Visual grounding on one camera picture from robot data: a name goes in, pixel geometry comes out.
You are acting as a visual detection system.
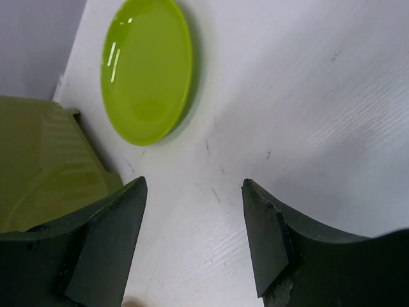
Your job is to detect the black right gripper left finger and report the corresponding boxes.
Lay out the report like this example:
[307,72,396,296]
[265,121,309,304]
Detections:
[1,177,148,306]

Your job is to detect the lime green plate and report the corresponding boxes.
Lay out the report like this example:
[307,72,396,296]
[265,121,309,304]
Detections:
[100,1,193,146]

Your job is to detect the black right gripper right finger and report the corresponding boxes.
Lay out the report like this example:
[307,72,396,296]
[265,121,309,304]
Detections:
[242,179,408,306]

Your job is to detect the olive green plastic bin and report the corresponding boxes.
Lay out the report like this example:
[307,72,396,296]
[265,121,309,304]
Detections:
[1,95,123,233]

